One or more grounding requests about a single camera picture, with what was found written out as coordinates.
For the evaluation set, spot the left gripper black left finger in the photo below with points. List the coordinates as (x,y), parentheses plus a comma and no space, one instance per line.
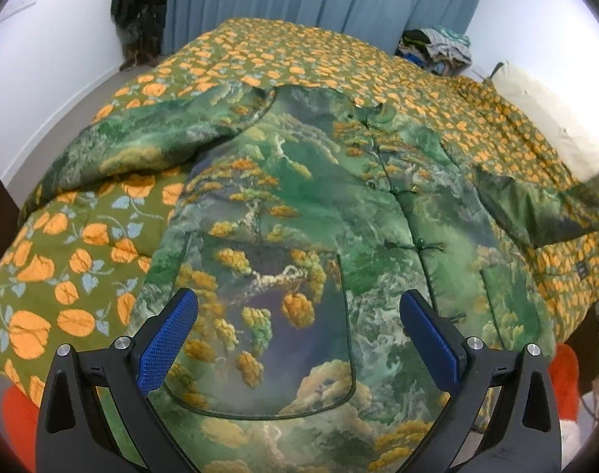
(73,434)

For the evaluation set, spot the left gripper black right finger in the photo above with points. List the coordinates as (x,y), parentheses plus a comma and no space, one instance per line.
(523,434)

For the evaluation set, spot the green landscape print padded jacket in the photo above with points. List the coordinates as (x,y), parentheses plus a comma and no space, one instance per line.
(299,219)

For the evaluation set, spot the pile of clothes by bed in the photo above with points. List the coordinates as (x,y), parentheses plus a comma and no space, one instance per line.
(438,50)

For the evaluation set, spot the coat rack with dark clothes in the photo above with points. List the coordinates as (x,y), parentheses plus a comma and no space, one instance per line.
(140,24)

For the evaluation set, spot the orange and white fleece garment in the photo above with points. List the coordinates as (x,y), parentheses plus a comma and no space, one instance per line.
(565,375)

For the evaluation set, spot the green orange floral quilt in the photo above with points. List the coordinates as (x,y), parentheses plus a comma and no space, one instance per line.
(262,54)

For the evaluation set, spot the cream padded headboard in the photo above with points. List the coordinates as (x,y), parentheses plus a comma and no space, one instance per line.
(572,130)

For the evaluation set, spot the white wall switch plate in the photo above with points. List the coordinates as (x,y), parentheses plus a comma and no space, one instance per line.
(14,7)

